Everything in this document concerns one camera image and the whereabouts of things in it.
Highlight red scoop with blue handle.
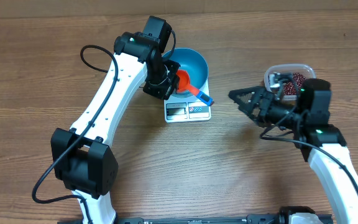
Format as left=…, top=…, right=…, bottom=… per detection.
left=177, top=70, right=214, bottom=106

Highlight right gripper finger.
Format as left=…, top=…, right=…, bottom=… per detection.
left=228, top=86, right=265, bottom=101
left=234, top=93, right=268, bottom=120

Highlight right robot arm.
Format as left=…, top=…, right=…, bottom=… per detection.
left=228, top=78, right=358, bottom=223

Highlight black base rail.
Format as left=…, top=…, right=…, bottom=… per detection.
left=57, top=205, right=335, bottom=224

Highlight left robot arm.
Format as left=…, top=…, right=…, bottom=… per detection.
left=51, top=16, right=180, bottom=223

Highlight white digital kitchen scale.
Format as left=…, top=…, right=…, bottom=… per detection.
left=163, top=93, right=211, bottom=123

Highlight blue plastic bowl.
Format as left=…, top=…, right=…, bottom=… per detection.
left=170, top=48, right=209, bottom=95

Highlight clear plastic container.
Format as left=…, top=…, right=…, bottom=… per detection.
left=264, top=63, right=316, bottom=91

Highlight red beans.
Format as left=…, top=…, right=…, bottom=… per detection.
left=283, top=72, right=306, bottom=96

